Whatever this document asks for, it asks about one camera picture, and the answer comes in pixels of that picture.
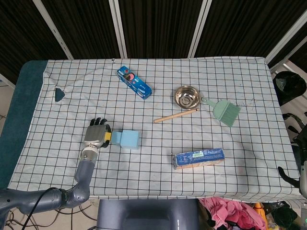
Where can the green hand brush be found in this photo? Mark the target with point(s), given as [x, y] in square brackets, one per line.
[226, 112]

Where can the yellow plastic object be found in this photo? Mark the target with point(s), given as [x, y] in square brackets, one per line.
[260, 210]

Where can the small yellow foam cube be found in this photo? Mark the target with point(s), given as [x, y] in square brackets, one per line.
[108, 136]

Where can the small light blue block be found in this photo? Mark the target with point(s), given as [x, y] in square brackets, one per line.
[116, 138]

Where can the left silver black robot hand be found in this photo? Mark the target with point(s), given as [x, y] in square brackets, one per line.
[94, 134]

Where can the dark green bag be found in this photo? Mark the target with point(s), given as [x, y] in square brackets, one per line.
[284, 214]

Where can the stainless steel bowl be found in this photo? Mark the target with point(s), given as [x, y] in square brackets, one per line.
[186, 97]

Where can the wooden stick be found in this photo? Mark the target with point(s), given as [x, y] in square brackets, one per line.
[175, 116]

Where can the white partition frame bar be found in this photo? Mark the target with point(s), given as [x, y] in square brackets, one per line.
[199, 28]
[52, 30]
[118, 28]
[286, 36]

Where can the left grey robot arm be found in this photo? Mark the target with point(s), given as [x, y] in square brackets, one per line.
[84, 172]

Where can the blue Oreo cookie box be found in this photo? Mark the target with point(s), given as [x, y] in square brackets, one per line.
[134, 82]

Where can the teal table cover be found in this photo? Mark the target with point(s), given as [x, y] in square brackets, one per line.
[21, 107]

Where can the black chair base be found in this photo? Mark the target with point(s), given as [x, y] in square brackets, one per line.
[291, 118]

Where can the black plastic bag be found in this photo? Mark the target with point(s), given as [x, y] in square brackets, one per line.
[290, 87]

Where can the large blue foam cube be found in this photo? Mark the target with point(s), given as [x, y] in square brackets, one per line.
[130, 140]

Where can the pink cloth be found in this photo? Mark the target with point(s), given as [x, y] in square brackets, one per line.
[230, 213]

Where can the blue orange biscuit box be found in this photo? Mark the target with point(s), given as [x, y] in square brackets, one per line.
[199, 158]

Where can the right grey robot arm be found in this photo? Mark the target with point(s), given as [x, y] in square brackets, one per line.
[305, 213]

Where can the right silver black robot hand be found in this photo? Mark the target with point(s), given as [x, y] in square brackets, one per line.
[304, 175]

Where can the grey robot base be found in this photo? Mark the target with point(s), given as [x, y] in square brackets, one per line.
[148, 214]

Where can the white checkered tablecloth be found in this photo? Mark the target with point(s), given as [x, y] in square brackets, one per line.
[168, 134]

